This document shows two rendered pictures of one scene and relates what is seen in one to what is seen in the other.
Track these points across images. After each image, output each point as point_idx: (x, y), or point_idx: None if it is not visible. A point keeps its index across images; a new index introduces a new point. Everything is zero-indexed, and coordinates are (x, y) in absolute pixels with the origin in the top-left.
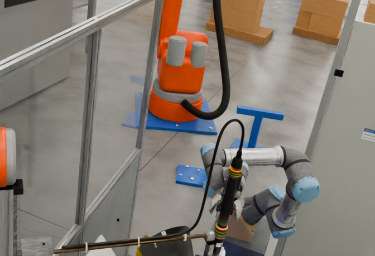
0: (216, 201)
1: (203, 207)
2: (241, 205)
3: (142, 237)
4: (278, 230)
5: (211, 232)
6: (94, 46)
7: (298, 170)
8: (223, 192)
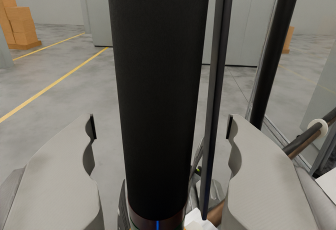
0: (240, 147)
1: (258, 81)
2: (22, 184)
3: (317, 126)
4: None
5: (190, 228)
6: None
7: None
8: (215, 30)
